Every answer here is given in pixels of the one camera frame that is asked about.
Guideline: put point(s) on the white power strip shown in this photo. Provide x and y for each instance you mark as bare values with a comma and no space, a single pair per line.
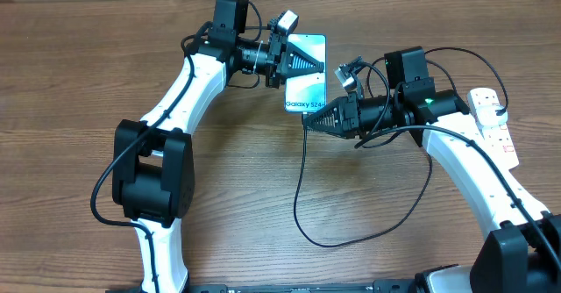
498,139

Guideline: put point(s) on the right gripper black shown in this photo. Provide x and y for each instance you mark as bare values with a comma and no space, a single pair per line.
347,111

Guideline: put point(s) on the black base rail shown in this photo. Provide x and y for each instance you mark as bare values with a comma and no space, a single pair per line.
298,288

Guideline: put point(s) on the Galaxy S24 smartphone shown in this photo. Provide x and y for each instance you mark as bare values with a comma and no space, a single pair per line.
306,94

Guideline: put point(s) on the white charger plug adapter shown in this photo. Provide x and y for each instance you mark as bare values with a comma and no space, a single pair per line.
488,116

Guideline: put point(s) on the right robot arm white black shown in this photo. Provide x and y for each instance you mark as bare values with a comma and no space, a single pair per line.
521,249

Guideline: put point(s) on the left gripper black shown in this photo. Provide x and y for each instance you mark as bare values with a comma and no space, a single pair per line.
293,53

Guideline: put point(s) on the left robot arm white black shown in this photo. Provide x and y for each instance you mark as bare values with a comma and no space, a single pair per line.
152,170

